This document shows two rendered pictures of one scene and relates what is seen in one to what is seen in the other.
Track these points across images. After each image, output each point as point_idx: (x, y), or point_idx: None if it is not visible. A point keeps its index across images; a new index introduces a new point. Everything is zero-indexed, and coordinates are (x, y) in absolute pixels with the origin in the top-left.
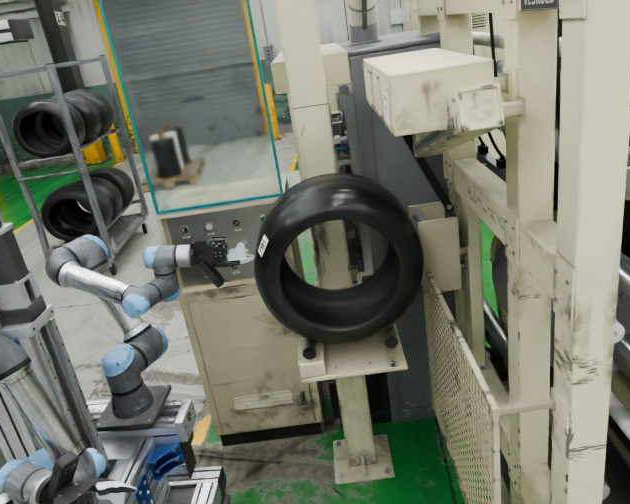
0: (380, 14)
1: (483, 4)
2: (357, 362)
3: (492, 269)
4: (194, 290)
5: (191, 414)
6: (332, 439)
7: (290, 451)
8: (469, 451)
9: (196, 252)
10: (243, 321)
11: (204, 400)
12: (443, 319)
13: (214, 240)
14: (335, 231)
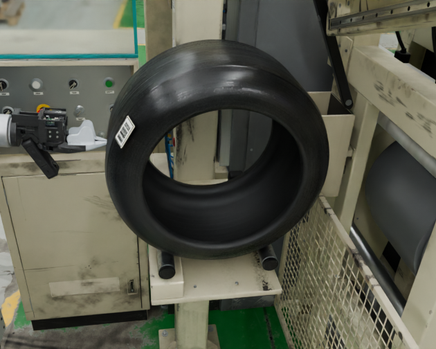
0: None
1: None
2: (221, 280)
3: (368, 175)
4: (11, 161)
5: None
6: (158, 327)
7: (111, 340)
8: (299, 347)
9: (21, 127)
10: (70, 202)
11: (14, 272)
12: (329, 238)
13: (49, 113)
14: (205, 113)
